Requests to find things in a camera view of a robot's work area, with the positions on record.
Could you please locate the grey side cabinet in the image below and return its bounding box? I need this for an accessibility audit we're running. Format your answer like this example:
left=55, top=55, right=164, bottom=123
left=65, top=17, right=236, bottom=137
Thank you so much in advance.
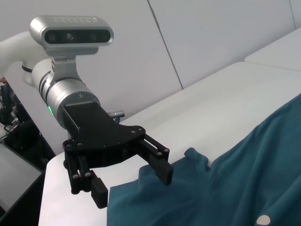
left=0, top=142, right=49, bottom=226

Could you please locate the left arm cable with connector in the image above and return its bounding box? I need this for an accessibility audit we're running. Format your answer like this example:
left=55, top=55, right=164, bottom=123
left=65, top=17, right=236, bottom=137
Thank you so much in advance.
left=108, top=110, right=126, bottom=123

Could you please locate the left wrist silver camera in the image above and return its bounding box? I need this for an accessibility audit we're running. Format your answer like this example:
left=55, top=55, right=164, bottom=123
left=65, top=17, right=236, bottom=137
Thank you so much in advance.
left=29, top=15, right=115, bottom=81

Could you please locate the teal blue printed t-shirt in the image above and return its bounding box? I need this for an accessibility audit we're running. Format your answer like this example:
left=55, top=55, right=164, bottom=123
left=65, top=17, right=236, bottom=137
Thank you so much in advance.
left=107, top=93, right=301, bottom=226

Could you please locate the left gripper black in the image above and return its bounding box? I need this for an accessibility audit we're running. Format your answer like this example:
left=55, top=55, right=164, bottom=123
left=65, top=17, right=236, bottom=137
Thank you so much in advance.
left=62, top=100, right=146, bottom=210

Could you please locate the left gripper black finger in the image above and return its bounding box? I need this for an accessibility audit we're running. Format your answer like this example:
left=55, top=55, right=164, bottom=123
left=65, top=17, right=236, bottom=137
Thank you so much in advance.
left=138, top=133, right=175, bottom=186

